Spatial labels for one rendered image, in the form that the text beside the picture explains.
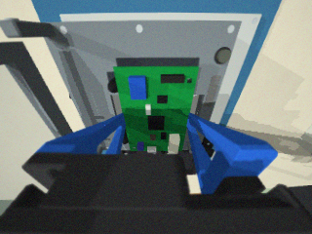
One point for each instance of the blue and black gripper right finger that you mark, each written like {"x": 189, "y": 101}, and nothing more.
{"x": 236, "y": 154}

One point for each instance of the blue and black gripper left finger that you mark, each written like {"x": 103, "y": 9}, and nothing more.
{"x": 86, "y": 141}

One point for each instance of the green circuit board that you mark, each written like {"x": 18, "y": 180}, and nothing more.
{"x": 156, "y": 101}

